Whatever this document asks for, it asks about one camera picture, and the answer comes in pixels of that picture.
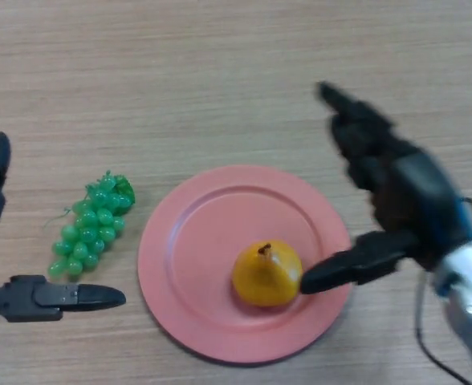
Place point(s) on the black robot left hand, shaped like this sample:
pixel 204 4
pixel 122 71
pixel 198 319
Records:
pixel 27 298

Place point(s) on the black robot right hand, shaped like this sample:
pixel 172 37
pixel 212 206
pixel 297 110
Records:
pixel 416 192

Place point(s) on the yellow pear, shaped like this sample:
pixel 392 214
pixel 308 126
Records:
pixel 264 276

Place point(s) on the pink round plate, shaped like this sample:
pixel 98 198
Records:
pixel 196 260

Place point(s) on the green plastic grape bunch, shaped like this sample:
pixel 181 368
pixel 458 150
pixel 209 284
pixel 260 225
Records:
pixel 87 232

